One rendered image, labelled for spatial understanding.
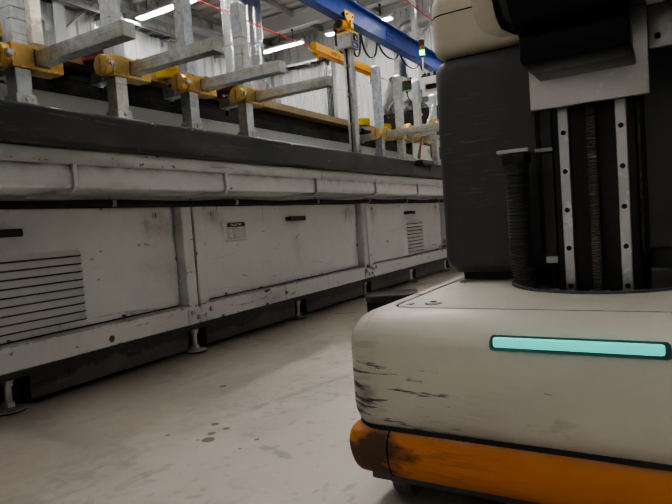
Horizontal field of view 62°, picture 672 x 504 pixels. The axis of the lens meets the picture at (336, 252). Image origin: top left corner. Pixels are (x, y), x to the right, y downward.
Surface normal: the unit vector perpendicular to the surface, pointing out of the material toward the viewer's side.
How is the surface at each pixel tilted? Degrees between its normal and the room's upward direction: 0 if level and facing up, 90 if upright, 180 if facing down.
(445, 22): 90
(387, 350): 85
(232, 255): 90
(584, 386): 90
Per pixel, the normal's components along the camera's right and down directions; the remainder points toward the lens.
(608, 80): -0.51, 0.09
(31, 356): 0.86, -0.04
